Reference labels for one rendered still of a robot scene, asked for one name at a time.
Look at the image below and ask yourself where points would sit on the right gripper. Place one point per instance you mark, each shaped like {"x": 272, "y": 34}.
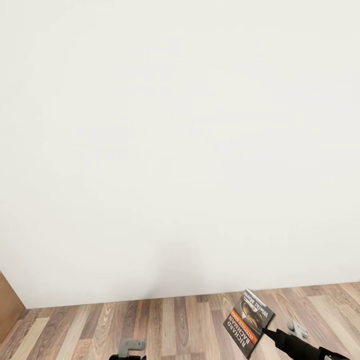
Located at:
{"x": 293, "y": 346}

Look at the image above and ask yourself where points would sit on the sliding door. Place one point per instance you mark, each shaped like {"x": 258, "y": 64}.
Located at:
{"x": 11, "y": 307}

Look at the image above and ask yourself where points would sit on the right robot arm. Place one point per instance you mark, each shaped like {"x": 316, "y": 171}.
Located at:
{"x": 292, "y": 343}

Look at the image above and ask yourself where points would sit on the hardback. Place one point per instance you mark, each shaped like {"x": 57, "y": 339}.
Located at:
{"x": 246, "y": 320}

